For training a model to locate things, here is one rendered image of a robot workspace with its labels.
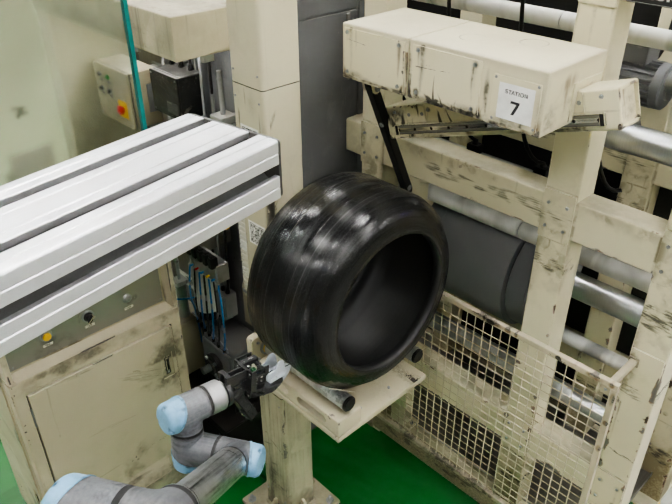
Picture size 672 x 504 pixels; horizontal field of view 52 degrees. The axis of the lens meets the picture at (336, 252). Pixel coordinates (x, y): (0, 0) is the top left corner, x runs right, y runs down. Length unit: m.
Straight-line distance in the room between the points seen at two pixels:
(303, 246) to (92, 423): 1.03
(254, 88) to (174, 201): 1.36
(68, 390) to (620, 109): 1.67
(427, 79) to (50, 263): 1.39
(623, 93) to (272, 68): 0.81
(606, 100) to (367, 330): 0.94
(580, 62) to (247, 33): 0.77
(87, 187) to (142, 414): 2.02
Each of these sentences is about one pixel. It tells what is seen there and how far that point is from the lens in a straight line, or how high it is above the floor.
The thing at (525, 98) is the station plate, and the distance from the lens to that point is 1.54.
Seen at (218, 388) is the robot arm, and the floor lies 1.12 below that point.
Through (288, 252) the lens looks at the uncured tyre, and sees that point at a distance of 1.63.
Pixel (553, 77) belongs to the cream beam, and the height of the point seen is 1.77.
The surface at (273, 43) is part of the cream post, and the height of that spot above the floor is 1.77.
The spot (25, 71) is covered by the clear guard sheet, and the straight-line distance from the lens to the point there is 1.83.
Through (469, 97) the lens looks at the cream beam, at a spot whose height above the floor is 1.68.
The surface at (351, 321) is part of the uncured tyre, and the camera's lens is 2.09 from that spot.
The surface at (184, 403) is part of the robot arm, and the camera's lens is 1.58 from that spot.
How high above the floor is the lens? 2.21
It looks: 32 degrees down
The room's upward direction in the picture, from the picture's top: straight up
